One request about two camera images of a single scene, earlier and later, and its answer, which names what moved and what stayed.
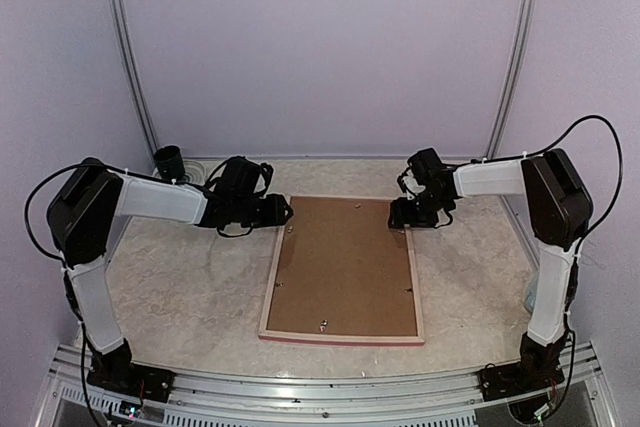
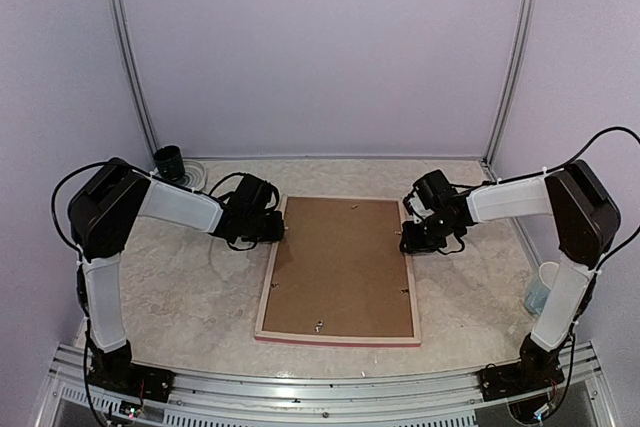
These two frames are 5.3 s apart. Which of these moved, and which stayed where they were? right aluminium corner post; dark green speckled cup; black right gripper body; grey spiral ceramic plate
Moved: black right gripper body
Stayed: grey spiral ceramic plate; dark green speckled cup; right aluminium corner post
